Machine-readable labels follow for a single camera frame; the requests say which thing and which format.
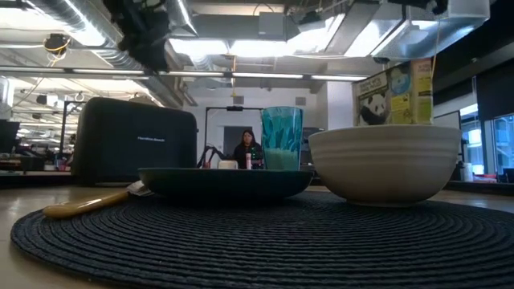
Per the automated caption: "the black toaster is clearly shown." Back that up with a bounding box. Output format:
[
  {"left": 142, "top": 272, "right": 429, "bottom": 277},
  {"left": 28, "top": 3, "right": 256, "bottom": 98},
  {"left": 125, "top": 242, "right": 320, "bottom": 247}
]
[{"left": 71, "top": 96, "right": 199, "bottom": 187}]

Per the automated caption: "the ribbed silver air duct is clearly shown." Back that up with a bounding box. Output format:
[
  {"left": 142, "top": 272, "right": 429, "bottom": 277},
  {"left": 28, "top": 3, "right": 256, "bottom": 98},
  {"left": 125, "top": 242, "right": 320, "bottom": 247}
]
[{"left": 23, "top": 0, "right": 148, "bottom": 71}]

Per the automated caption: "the yellow hanging cable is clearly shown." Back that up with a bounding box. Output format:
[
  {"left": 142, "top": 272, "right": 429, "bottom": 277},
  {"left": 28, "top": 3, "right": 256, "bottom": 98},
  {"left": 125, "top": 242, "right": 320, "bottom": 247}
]
[{"left": 430, "top": 16, "right": 443, "bottom": 79}]

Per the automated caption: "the dark round woven placemat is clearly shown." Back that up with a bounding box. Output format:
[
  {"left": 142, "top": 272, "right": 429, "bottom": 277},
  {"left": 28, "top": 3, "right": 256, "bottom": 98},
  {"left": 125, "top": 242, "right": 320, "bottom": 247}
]
[{"left": 10, "top": 189, "right": 514, "bottom": 289}]

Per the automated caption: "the dark green plate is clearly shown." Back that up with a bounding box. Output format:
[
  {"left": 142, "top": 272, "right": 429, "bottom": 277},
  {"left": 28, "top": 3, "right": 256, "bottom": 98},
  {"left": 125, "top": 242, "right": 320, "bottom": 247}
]
[{"left": 137, "top": 167, "right": 316, "bottom": 202}]

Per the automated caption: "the white paper roll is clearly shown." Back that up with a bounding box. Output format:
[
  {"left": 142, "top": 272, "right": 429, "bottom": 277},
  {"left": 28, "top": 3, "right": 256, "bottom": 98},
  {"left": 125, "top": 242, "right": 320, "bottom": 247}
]
[{"left": 460, "top": 161, "right": 475, "bottom": 183}]

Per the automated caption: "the black metal stand frame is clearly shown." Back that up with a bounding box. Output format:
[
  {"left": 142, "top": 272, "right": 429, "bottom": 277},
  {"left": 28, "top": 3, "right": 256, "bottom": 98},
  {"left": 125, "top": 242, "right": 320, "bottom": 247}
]
[{"left": 59, "top": 100, "right": 88, "bottom": 161}]

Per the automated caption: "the yellow-handled butter knife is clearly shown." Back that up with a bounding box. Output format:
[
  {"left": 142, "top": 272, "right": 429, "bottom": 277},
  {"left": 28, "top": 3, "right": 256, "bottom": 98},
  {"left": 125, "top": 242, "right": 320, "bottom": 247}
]
[{"left": 42, "top": 180, "right": 154, "bottom": 220}]

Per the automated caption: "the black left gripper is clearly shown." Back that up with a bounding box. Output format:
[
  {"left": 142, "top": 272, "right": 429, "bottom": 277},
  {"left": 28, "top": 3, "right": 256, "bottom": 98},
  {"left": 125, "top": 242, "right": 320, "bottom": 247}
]
[{"left": 102, "top": 0, "right": 172, "bottom": 74}]

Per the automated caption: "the rectangular silver air duct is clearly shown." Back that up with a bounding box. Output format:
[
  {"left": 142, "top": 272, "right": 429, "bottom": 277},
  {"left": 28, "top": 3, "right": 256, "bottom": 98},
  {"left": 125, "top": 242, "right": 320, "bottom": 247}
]
[{"left": 324, "top": 0, "right": 492, "bottom": 62}]

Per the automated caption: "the round silver air duct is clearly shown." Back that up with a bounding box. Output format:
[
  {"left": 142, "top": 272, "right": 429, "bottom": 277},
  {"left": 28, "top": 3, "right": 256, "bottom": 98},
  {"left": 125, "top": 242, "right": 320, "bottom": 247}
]
[{"left": 166, "top": 0, "right": 199, "bottom": 39}]

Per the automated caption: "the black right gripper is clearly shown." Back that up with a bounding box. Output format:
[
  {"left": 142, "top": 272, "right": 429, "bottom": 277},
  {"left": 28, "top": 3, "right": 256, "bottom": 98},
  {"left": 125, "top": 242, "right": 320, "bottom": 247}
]
[{"left": 387, "top": 0, "right": 449, "bottom": 16}]

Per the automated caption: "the panda cereal box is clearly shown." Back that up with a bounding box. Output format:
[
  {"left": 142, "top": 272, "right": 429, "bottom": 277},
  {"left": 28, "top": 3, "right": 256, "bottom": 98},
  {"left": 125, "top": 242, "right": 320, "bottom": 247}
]
[{"left": 352, "top": 58, "right": 435, "bottom": 128}]

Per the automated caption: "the teal translucent plastic cup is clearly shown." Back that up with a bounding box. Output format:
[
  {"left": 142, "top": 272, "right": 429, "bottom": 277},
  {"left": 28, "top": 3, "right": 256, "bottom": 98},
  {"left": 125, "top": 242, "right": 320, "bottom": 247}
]
[{"left": 260, "top": 106, "right": 304, "bottom": 172}]

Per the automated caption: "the person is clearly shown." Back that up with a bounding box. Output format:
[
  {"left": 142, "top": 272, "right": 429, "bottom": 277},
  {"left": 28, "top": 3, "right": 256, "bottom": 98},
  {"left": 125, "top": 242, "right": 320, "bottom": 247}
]
[{"left": 232, "top": 129, "right": 264, "bottom": 170}]

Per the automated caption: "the orange hanging cord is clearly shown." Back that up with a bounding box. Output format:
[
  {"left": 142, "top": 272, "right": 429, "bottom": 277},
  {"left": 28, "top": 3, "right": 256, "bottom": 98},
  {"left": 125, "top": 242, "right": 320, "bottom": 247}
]
[{"left": 230, "top": 55, "right": 239, "bottom": 99}]

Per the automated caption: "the black ceiling device yellow cable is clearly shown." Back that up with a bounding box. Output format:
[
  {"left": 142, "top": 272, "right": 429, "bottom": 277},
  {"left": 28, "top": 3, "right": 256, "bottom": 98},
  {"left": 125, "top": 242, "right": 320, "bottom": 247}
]
[{"left": 42, "top": 32, "right": 72, "bottom": 57}]

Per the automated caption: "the white ribbed ceramic bowl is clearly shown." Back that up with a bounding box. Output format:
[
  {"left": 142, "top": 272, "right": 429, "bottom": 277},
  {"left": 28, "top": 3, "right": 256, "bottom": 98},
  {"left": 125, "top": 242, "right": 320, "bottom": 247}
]
[{"left": 308, "top": 124, "right": 463, "bottom": 208}]

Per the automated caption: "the black metal rig frame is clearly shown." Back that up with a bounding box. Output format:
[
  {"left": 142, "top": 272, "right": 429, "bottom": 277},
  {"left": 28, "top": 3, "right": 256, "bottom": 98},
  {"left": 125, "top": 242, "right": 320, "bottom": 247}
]
[{"left": 203, "top": 105, "right": 264, "bottom": 161}]

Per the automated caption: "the dark computer monitor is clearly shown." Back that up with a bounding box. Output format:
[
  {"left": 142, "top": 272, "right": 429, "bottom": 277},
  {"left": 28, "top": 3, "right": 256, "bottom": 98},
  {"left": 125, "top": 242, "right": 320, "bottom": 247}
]
[{"left": 0, "top": 119, "right": 21, "bottom": 154}]

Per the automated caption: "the ceiling strip light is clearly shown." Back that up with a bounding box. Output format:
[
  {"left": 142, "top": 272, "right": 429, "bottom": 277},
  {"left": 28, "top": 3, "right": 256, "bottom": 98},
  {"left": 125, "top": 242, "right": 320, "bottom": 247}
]
[
  {"left": 159, "top": 71, "right": 225, "bottom": 78},
  {"left": 71, "top": 68, "right": 145, "bottom": 76},
  {"left": 232, "top": 72, "right": 304, "bottom": 79},
  {"left": 310, "top": 75, "right": 369, "bottom": 82}
]

